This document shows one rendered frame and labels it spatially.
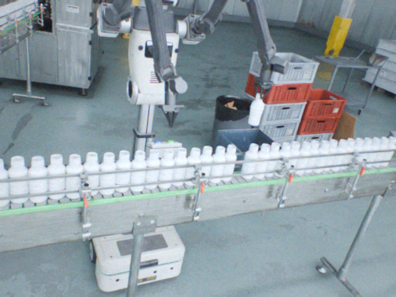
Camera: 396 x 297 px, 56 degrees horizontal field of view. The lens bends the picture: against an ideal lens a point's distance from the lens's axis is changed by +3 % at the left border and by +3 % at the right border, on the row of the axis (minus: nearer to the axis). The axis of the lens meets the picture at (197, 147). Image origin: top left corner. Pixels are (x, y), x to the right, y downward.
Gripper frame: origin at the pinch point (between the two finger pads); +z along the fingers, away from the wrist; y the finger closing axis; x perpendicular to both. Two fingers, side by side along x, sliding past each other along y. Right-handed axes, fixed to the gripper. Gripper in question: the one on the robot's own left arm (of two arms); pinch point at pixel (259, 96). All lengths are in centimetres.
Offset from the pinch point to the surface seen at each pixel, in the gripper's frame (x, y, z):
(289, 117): -153, 156, 69
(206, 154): 41, -34, 16
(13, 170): 113, -37, 20
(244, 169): 19.3, -31.7, 25.4
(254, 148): 17.7, -32.4, 13.9
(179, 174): 53, -35, 25
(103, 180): 84, -37, 26
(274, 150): 6.1, -31.6, 15.5
